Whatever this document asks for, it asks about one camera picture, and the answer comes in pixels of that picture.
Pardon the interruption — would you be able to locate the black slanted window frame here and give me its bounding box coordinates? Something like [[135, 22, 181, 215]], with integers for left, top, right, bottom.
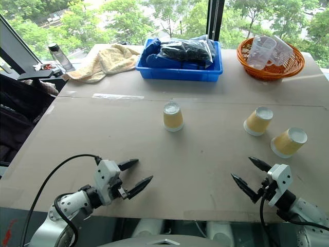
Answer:
[[0, 12, 43, 75]]

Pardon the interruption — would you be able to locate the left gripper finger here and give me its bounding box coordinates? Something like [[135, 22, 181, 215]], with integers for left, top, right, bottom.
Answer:
[[126, 175, 154, 200], [117, 158, 140, 172]]

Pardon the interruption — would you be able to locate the clear tape strip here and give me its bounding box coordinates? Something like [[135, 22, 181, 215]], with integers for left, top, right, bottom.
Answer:
[[92, 93, 145, 100]]

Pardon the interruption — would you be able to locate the clear bottle with black cap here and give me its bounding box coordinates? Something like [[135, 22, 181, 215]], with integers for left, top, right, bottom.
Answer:
[[48, 43, 76, 73]]

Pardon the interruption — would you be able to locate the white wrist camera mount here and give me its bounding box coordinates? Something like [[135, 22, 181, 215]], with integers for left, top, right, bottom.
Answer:
[[266, 164, 293, 208], [93, 159, 122, 206]]

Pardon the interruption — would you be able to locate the white rounded robot leg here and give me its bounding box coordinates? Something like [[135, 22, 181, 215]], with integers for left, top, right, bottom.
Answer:
[[205, 221, 234, 247], [133, 218, 165, 240]]

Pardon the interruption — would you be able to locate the orange wicker basket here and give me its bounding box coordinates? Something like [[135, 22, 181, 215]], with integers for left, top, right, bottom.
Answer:
[[236, 37, 306, 82]]

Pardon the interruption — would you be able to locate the clear plastic measuring cup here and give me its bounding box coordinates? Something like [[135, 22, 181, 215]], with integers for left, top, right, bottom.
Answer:
[[246, 36, 278, 70], [267, 35, 294, 68]]

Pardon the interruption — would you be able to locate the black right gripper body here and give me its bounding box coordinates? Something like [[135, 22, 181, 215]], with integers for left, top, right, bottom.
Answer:
[[257, 177, 277, 204]]

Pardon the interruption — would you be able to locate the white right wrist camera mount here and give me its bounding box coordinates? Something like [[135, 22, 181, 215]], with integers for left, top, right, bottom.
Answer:
[[266, 164, 293, 208]]

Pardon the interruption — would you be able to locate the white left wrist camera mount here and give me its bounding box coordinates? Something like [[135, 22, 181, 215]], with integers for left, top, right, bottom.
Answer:
[[93, 159, 122, 206]]

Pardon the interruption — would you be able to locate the silver robot torso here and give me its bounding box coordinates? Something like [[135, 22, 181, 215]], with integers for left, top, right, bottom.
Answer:
[[100, 235, 214, 247]]

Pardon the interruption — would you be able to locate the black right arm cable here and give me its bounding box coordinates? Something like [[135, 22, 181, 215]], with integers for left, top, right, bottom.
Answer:
[[259, 191, 280, 247], [277, 209, 329, 230]]

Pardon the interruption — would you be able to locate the yellow paper cup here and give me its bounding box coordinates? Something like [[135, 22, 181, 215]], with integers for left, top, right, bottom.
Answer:
[[243, 106, 274, 136], [162, 101, 185, 132], [270, 127, 308, 158]]

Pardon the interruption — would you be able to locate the blue plastic bin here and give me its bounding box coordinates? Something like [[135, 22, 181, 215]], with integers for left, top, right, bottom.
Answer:
[[135, 38, 223, 83]]

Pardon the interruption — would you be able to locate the cream towel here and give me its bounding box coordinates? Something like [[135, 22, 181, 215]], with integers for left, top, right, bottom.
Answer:
[[61, 43, 141, 83]]

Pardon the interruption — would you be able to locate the black flat shelf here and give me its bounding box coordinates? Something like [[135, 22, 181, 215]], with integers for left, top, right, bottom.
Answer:
[[17, 69, 54, 80]]

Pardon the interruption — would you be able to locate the small red white clutter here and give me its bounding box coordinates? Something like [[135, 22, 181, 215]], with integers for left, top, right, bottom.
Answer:
[[32, 63, 56, 70]]

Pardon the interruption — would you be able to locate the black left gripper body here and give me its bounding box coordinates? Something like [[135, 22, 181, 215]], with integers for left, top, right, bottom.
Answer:
[[108, 177, 129, 201]]

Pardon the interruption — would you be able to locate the black chair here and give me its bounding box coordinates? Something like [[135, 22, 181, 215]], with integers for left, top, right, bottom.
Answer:
[[0, 74, 59, 165]]

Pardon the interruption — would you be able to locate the clear bag of black items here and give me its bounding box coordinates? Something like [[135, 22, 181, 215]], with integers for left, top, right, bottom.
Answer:
[[156, 38, 216, 65]]

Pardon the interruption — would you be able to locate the black window post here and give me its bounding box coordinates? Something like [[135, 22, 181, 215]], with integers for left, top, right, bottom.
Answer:
[[207, 0, 226, 49]]

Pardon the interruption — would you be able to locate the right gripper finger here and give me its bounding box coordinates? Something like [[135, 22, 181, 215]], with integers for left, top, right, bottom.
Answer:
[[230, 173, 261, 204], [248, 156, 272, 173]]

